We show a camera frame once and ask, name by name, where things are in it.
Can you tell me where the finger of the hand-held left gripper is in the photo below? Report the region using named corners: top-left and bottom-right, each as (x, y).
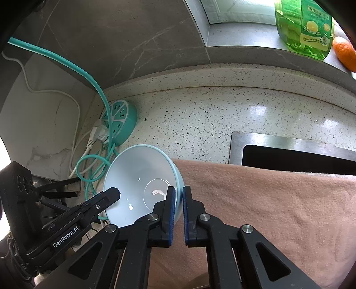
top-left (75, 187), bottom-right (121, 225)

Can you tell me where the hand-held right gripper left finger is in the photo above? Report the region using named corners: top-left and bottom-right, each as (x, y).
top-left (36, 186), bottom-right (176, 289)

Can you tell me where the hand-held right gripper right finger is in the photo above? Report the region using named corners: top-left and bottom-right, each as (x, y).
top-left (182, 186), bottom-right (322, 289)

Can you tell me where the light blue bowl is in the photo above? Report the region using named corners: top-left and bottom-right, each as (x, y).
top-left (103, 144), bottom-right (184, 227)

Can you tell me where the black tripod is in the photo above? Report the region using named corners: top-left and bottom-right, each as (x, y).
top-left (33, 177), bottom-right (81, 212)

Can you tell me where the white power plug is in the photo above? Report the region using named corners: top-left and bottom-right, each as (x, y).
top-left (87, 119), bottom-right (109, 149)

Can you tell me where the peach towel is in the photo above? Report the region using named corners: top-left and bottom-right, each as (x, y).
top-left (147, 158), bottom-right (356, 289)

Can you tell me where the steel sink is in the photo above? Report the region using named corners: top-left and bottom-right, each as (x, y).
top-left (229, 131), bottom-right (356, 176)

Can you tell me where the green dish soap bottle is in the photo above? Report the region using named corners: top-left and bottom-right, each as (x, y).
top-left (274, 0), bottom-right (335, 61)

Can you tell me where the orange tangerine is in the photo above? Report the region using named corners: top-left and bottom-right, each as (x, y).
top-left (332, 36), bottom-right (356, 73)

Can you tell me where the white cable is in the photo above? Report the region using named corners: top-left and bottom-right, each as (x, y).
top-left (1, 51), bottom-right (92, 178)

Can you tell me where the teal power cord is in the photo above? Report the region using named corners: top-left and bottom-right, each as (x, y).
top-left (8, 37), bottom-right (119, 223)

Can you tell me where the white window frame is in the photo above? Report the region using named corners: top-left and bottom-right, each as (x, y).
top-left (184, 0), bottom-right (279, 26)

